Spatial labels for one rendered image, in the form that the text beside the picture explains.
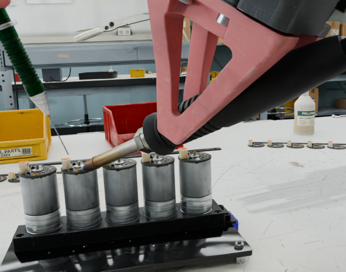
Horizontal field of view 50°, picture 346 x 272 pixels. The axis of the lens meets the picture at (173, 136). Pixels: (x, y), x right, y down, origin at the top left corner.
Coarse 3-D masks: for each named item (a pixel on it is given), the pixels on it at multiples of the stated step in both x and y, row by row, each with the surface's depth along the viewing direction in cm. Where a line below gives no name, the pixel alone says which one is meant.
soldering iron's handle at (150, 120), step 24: (312, 48) 15; (336, 48) 14; (288, 72) 15; (312, 72) 15; (336, 72) 15; (240, 96) 17; (264, 96) 16; (288, 96) 16; (144, 120) 20; (216, 120) 18; (240, 120) 18; (168, 144) 20
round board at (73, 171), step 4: (72, 164) 27; (76, 164) 27; (80, 164) 27; (72, 168) 26; (76, 168) 26; (64, 172) 25; (68, 172) 25; (72, 172) 25; (76, 172) 25; (80, 172) 25; (84, 172) 25
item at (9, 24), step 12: (0, 12) 21; (0, 24) 21; (12, 24) 21; (0, 36) 21; (12, 36) 22; (12, 48) 22; (24, 48) 22; (12, 60) 22; (24, 60) 22; (24, 72) 22; (24, 84) 23; (36, 84) 23
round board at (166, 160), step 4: (152, 156) 28; (160, 156) 28; (164, 156) 28; (168, 156) 28; (152, 160) 27; (164, 160) 27; (168, 160) 27; (172, 160) 27; (144, 164) 27; (148, 164) 26; (152, 164) 26; (156, 164) 26; (160, 164) 26; (164, 164) 26; (168, 164) 26
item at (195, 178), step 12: (192, 156) 28; (180, 168) 28; (192, 168) 27; (204, 168) 27; (180, 180) 28; (192, 180) 27; (204, 180) 27; (180, 192) 28; (192, 192) 27; (204, 192) 27; (180, 204) 29; (192, 204) 27; (204, 204) 28
